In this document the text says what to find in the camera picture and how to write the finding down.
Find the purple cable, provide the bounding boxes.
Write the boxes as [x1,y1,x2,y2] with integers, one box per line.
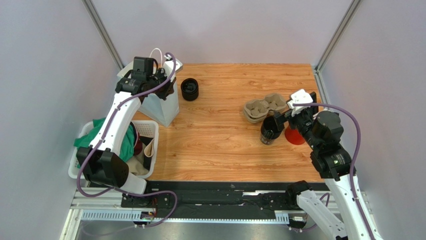
[292,102,376,240]
[76,52,178,229]

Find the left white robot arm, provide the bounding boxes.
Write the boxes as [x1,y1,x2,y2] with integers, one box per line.
[76,52,182,197]

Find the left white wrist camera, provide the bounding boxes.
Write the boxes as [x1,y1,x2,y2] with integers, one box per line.
[162,59,184,83]

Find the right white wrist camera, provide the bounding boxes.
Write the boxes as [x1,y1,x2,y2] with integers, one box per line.
[286,89,314,117]

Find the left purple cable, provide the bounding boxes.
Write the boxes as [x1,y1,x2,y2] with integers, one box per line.
[76,52,178,229]

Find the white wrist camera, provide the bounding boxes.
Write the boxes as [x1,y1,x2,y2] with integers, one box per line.
[162,59,184,83]
[286,89,314,117]

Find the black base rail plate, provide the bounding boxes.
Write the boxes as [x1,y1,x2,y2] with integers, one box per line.
[121,181,301,220]

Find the beige cloth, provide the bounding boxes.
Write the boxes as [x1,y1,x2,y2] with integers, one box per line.
[126,136,156,176]

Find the red straw holder cup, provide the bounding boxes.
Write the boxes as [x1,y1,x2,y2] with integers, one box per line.
[284,126,306,145]

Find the black paper cup stack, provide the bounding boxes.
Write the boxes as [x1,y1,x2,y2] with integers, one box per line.
[260,116,284,145]

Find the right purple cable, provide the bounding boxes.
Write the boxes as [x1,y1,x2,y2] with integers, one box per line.
[292,102,376,240]

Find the white paper bag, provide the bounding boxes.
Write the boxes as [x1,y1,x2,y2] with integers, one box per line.
[117,59,183,128]

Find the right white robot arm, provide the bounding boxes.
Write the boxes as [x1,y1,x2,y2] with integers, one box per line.
[272,89,383,240]

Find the black cup lid stack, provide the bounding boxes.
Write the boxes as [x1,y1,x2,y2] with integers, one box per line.
[180,78,199,101]

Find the green cloth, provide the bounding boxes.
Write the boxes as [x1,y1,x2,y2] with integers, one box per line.
[73,117,136,162]

